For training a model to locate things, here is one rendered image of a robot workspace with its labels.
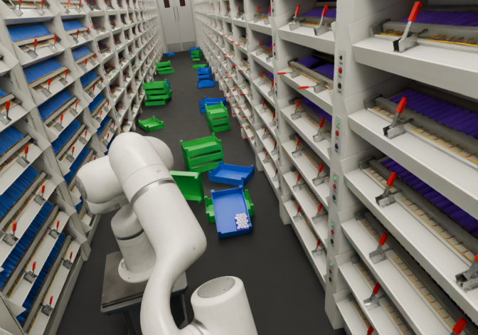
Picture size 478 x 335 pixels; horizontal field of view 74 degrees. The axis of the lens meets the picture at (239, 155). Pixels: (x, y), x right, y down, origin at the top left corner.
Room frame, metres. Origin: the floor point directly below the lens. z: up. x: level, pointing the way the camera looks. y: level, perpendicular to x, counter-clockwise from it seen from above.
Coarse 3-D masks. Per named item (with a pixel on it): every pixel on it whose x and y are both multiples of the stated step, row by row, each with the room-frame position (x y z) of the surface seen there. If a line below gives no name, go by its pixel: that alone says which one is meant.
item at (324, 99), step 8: (304, 48) 1.55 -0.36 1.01; (312, 48) 1.55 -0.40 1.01; (288, 56) 1.54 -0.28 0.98; (296, 56) 1.54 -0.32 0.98; (304, 56) 1.55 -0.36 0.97; (312, 56) 1.55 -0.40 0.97; (280, 64) 1.53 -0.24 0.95; (288, 64) 1.52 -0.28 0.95; (288, 80) 1.40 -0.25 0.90; (296, 80) 1.30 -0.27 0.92; (304, 80) 1.26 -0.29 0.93; (312, 80) 1.23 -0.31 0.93; (296, 88) 1.31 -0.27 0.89; (312, 88) 1.14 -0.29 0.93; (304, 96) 1.21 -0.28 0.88; (312, 96) 1.11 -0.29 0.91; (320, 96) 1.05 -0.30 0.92; (328, 96) 1.02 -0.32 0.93; (320, 104) 1.05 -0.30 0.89; (328, 104) 0.97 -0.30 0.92; (328, 112) 0.99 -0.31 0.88
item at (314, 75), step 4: (292, 64) 1.47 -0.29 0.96; (296, 64) 1.44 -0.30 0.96; (296, 68) 1.43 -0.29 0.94; (300, 68) 1.37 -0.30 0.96; (304, 68) 1.33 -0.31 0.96; (308, 68) 1.32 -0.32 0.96; (304, 72) 1.32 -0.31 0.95; (308, 72) 1.27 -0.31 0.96; (312, 72) 1.25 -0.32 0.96; (316, 72) 1.23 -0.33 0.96; (312, 76) 1.23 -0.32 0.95; (316, 76) 1.19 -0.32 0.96; (320, 76) 1.17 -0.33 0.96; (324, 76) 1.15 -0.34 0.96; (320, 80) 1.16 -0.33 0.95; (324, 80) 1.11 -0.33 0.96; (328, 80) 1.10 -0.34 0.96; (332, 80) 1.08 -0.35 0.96; (328, 84) 1.09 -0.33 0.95; (332, 84) 1.05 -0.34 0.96; (332, 88) 1.05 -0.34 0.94
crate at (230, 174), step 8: (216, 168) 2.27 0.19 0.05; (224, 168) 2.32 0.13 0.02; (232, 168) 2.28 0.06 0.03; (240, 168) 2.25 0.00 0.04; (248, 168) 2.21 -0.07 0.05; (208, 176) 2.16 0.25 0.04; (216, 176) 2.12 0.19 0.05; (224, 176) 2.20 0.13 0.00; (232, 176) 2.18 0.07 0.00; (240, 176) 2.17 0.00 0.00; (248, 176) 2.10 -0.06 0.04; (232, 184) 2.07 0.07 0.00; (240, 184) 2.03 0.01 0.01
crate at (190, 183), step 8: (176, 176) 2.00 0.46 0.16; (184, 176) 1.98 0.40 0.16; (192, 176) 1.90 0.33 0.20; (200, 176) 1.92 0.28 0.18; (176, 184) 2.00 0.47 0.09; (184, 184) 1.98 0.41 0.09; (192, 184) 1.96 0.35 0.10; (200, 184) 1.90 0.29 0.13; (184, 192) 1.98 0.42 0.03; (192, 192) 1.96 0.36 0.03; (200, 192) 1.89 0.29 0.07; (192, 200) 1.91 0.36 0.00; (200, 200) 1.87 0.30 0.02
